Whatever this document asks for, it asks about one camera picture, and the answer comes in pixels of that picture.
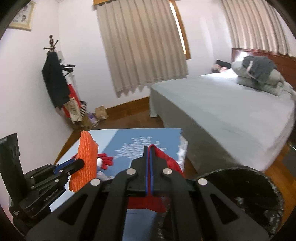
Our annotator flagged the red white glove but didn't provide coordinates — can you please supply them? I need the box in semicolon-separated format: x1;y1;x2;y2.
97;153;114;171

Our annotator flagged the narrow beige curtain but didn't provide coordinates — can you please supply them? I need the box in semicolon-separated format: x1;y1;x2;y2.
221;0;292;56

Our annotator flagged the black trash bin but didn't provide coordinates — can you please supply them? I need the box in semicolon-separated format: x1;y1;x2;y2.
157;166;285;241

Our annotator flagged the wooden window frame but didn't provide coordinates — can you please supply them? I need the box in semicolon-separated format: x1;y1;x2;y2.
170;0;192;60

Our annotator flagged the framed picture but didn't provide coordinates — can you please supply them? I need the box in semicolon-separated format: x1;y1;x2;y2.
8;1;37;32

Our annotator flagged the brown paper bag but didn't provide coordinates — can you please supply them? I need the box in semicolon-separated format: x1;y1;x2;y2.
95;105;109;120

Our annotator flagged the wooden coat rack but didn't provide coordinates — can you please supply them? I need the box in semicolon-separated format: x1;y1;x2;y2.
43;35;61;56

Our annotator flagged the black hanger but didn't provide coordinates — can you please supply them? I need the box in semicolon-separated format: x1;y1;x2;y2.
60;64;76;77

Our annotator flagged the purple white plastic bag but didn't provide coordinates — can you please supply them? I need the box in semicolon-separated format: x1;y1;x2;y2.
89;113;100;127

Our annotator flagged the wide beige curtain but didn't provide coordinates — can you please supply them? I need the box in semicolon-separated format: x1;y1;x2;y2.
94;0;189;98

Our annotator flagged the folded grey duvet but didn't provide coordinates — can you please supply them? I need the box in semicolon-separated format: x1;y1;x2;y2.
231;56;296;96

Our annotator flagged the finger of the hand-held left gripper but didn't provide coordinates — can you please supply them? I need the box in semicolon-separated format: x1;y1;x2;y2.
30;159;85;193
24;162;75;180

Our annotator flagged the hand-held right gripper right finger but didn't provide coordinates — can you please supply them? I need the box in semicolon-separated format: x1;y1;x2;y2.
150;145;270;241

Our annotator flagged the printed paper bag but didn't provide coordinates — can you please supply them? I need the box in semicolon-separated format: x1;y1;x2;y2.
64;97;82;123

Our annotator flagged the clear plastic wrapper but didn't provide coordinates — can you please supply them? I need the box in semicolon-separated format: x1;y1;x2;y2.
97;170;114;182

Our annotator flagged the wooden headboard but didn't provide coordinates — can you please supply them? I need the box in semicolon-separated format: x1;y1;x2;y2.
231;48;296;90

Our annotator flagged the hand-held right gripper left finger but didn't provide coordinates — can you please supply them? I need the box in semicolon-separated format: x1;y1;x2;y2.
26;146;150;241

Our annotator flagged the grey bed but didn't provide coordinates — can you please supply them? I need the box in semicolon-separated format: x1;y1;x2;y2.
149;68;296;173

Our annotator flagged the orange foam net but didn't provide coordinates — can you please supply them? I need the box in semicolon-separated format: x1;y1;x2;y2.
69;130;99;193

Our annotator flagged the dark grey cloth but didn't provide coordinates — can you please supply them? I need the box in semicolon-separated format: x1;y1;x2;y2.
242;55;277;85

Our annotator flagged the black pillow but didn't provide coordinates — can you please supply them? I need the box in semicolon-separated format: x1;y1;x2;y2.
215;60;232;69

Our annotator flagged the blue tree print tablecloth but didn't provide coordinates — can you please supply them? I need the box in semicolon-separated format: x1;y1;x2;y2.
50;128;188;241

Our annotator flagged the striped basket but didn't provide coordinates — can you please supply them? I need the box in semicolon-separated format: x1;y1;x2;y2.
80;101;88;120

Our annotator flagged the black coat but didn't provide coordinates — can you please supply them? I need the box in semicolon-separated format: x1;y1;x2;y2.
42;51;71;110

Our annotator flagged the red hanging bag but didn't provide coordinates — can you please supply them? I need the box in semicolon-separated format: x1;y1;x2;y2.
62;83;80;121

